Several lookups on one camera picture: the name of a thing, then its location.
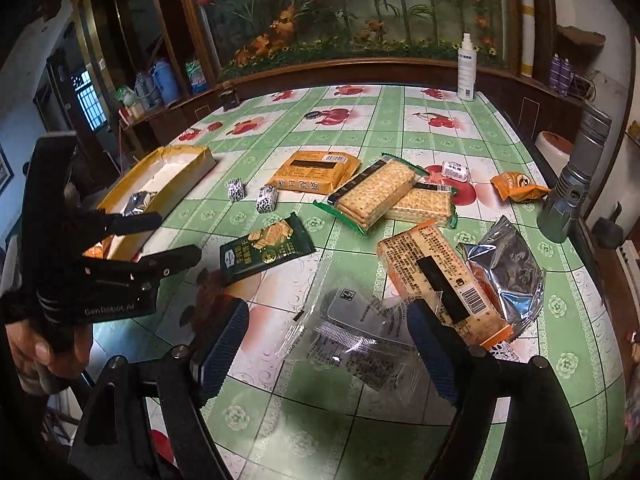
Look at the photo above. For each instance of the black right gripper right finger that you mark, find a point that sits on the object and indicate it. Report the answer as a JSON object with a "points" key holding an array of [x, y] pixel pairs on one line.
{"points": [[468, 377]]}

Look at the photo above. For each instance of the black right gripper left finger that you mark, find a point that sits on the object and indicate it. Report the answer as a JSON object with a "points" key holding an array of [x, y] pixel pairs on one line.
{"points": [[189, 376]]}

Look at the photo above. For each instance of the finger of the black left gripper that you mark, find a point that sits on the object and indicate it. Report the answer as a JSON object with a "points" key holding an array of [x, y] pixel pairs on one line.
{"points": [[154, 267], [120, 225]]}

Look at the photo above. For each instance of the small orange snack packet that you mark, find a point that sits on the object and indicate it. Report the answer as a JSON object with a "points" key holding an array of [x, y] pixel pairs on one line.
{"points": [[99, 250]]}

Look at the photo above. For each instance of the clear plastic snack bag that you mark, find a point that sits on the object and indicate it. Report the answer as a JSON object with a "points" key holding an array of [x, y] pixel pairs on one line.
{"points": [[369, 337]]}

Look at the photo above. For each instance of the silver foil snack bag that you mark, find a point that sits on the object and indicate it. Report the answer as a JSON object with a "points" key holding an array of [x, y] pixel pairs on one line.
{"points": [[503, 263]]}

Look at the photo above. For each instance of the long orange biscuit pack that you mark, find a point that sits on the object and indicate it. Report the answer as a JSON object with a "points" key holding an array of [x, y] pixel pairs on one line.
{"points": [[421, 263]]}

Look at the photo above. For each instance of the dark green snack packet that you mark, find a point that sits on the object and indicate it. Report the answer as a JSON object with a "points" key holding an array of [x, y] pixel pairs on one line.
{"points": [[261, 250]]}

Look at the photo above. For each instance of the orange cracker pack barcode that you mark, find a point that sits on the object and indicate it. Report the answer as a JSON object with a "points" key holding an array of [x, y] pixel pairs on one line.
{"points": [[315, 172]]}

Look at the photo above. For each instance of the green edged cracker pack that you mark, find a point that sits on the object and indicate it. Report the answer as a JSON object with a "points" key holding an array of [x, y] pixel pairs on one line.
{"points": [[366, 197]]}

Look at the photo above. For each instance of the left hand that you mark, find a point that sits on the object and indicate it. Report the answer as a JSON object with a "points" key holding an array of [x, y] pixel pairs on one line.
{"points": [[34, 358]]}

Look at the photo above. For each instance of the yellow cardboard box tray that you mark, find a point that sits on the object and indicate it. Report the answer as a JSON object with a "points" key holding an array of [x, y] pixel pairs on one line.
{"points": [[168, 174]]}

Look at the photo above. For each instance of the black white wrapped candy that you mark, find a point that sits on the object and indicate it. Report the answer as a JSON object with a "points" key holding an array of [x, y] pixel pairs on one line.
{"points": [[235, 190]]}

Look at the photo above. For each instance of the green white bag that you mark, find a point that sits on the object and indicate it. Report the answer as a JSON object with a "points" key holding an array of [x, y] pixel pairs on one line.
{"points": [[126, 96]]}

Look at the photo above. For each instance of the grey thermos flask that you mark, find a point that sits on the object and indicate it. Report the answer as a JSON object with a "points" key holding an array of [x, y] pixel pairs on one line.
{"points": [[147, 92]]}

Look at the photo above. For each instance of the fruit pattern green tablecloth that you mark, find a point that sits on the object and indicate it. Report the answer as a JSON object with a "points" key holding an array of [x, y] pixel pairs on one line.
{"points": [[309, 419]]}

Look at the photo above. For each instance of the blue thermos flask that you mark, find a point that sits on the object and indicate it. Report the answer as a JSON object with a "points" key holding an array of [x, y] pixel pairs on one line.
{"points": [[166, 82]]}

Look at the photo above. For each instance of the water bottle pack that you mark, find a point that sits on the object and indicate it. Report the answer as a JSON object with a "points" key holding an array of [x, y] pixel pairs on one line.
{"points": [[196, 76]]}

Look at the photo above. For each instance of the dark glass ink bottle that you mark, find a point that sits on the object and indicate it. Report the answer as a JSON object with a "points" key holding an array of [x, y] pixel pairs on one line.
{"points": [[229, 99]]}

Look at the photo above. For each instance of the orange crumpled snack packet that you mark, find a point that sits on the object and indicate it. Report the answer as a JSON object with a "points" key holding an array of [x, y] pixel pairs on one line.
{"points": [[519, 188]]}

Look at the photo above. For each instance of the grey metal flashlight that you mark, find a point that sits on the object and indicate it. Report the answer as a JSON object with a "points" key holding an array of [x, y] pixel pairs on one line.
{"points": [[563, 204]]}

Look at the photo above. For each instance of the small white pink candy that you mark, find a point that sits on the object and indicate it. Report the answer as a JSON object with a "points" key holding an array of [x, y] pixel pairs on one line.
{"points": [[455, 171]]}

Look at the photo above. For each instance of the floral landscape glass panel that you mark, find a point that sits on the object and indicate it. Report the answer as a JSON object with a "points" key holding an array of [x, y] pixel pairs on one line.
{"points": [[251, 36]]}

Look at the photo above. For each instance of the purple bottles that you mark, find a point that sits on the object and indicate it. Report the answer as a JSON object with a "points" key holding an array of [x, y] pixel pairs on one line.
{"points": [[560, 75]]}

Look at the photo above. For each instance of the white spray bottle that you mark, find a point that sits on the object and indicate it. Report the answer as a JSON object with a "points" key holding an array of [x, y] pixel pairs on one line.
{"points": [[466, 68]]}

